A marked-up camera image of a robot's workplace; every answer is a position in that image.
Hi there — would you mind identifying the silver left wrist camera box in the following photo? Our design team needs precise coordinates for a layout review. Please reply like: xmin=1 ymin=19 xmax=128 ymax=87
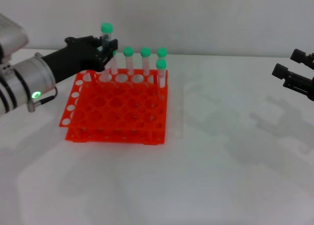
xmin=0 ymin=13 xmax=29 ymax=63

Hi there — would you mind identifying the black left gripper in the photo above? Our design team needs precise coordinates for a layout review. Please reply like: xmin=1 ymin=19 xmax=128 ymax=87
xmin=41 ymin=35 xmax=119 ymax=84

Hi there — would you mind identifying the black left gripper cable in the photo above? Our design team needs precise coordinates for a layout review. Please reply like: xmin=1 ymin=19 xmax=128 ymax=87
xmin=26 ymin=86 xmax=59 ymax=113

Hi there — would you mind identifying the orange test tube rack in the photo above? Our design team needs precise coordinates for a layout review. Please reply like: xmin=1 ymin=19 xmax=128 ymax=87
xmin=59 ymin=67 xmax=169 ymax=146

